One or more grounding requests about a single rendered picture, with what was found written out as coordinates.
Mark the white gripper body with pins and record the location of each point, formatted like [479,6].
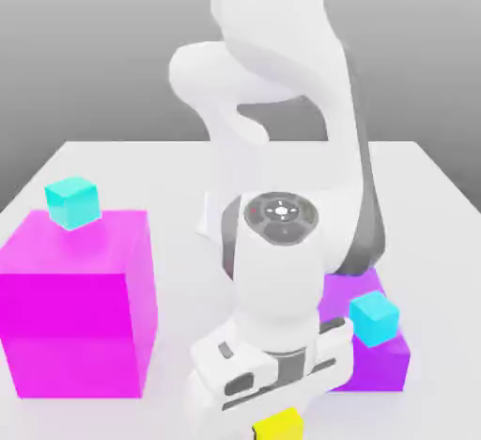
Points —
[240,419]

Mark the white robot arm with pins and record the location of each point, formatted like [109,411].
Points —
[278,278]

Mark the small yellow cube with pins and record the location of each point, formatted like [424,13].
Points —
[280,427]

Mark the small cyan cube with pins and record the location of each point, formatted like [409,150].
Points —
[375,319]
[73,203]

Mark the large purple box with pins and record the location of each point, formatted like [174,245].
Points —
[375,368]

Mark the large magenta box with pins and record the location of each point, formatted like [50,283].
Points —
[67,327]

